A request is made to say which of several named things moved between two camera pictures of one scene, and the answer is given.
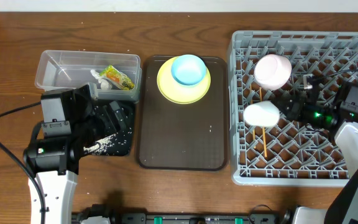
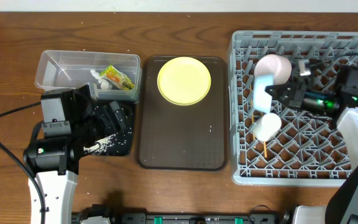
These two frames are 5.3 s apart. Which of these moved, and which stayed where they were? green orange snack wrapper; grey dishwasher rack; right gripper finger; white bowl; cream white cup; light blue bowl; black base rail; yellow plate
Moved: cream white cup; right gripper finger; light blue bowl
Stayed: grey dishwasher rack; green orange snack wrapper; yellow plate; black base rail; white bowl
